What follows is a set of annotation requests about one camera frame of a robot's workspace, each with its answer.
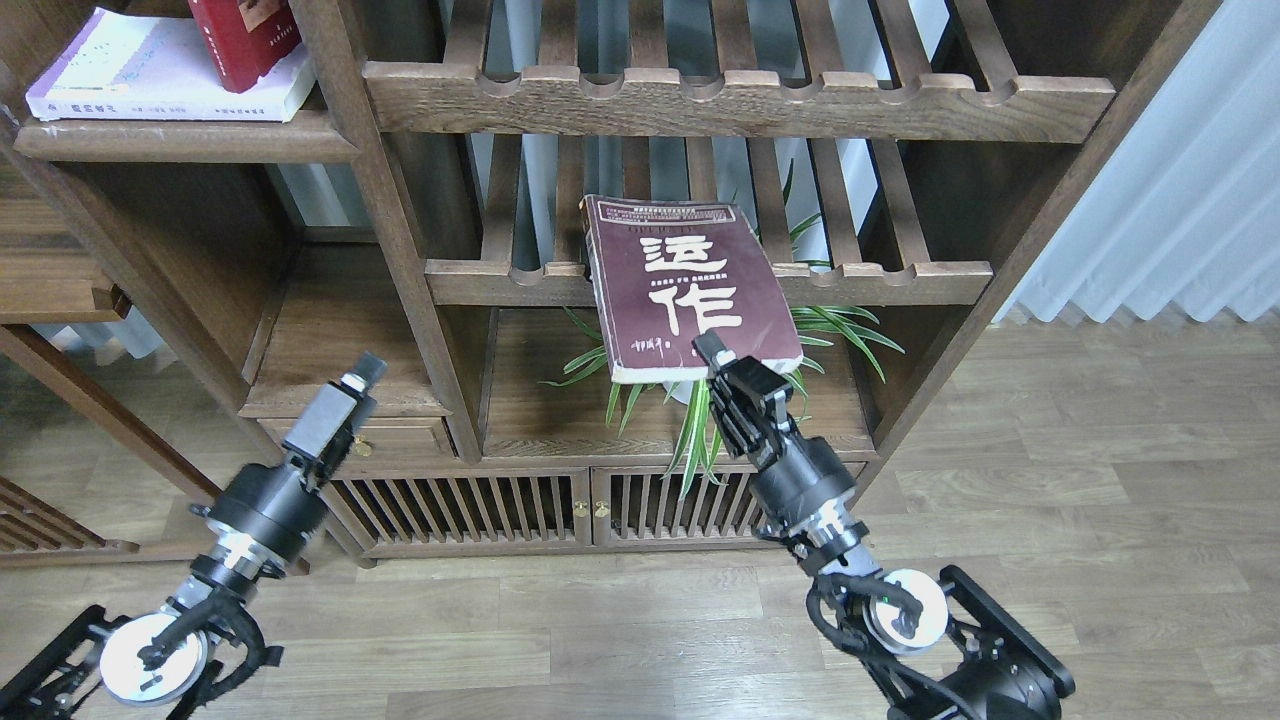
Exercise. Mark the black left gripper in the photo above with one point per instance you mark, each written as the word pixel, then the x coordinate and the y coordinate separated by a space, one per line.
pixel 268 514

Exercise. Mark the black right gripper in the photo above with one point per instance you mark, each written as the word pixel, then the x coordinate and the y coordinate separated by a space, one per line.
pixel 800 483

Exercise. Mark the dark maroon book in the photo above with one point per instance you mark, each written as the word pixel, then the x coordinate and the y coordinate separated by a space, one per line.
pixel 664 272

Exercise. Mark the red cover book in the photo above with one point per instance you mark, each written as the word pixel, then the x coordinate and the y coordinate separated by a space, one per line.
pixel 245 38

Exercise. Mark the white lavender book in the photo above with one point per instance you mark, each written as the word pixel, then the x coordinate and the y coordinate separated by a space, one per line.
pixel 132 67

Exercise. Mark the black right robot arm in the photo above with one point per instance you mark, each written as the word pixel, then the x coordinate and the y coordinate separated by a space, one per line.
pixel 936 647

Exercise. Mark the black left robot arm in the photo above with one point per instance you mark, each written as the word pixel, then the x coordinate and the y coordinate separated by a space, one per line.
pixel 203 643

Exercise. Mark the white plant pot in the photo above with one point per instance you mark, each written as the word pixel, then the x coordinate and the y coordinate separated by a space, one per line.
pixel 689 393

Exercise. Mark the small wooden drawer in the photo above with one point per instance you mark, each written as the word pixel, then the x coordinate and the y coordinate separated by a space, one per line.
pixel 398 443

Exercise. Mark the dark wooden bookshelf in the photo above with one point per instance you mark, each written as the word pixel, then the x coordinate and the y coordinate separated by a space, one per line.
pixel 424 205

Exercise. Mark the left slatted cabinet door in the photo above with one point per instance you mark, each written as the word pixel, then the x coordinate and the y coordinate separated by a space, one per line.
pixel 473 514

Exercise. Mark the slatted cabinet door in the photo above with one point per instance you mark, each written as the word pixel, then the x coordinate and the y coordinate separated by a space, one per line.
pixel 473 514
pixel 637 509

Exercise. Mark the right slatted cabinet door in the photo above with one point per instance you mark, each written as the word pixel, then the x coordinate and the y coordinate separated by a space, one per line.
pixel 637 509

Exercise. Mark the white curtain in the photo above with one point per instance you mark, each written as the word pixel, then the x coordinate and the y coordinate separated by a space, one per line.
pixel 1185 214

